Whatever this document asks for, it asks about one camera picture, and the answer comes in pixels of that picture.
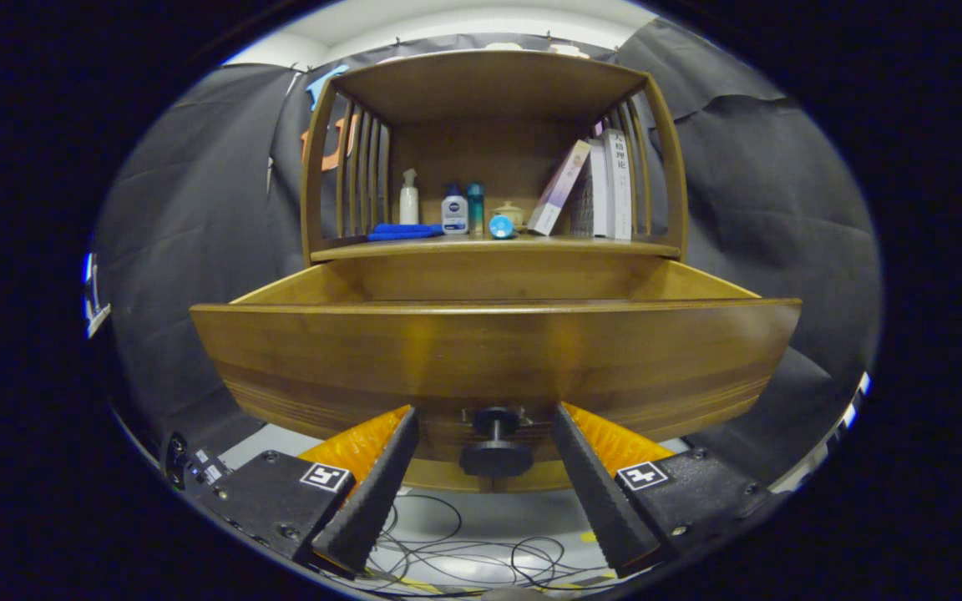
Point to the white bottle with blue cap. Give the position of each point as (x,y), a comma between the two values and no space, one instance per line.
(454,215)

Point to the purple and white book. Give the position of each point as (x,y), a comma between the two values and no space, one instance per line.
(558,188)

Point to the wooden drawer with black knob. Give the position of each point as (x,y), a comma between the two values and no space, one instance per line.
(489,351)

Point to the dark patterned book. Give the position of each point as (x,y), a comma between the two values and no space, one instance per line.
(588,204)

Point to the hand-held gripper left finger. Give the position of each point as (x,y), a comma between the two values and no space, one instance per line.
(377,492)

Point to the wooden cabinet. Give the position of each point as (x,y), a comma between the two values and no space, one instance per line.
(489,83)

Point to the white and blue device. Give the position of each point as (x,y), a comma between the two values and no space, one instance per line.
(97,309)

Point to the blue and white tube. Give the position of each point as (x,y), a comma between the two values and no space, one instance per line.
(502,226)

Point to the blue folded cloth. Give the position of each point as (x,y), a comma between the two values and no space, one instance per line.
(402,231)

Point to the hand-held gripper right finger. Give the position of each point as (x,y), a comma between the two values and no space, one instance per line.
(594,492)

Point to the teal bottle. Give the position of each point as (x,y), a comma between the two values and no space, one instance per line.
(476,204)

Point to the wooden countertop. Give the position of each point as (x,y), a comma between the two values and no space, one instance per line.
(548,244)

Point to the beige lidded teacup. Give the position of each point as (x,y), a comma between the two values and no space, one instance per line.
(513,210)

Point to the white pump bottle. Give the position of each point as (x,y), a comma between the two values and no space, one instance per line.
(409,204)

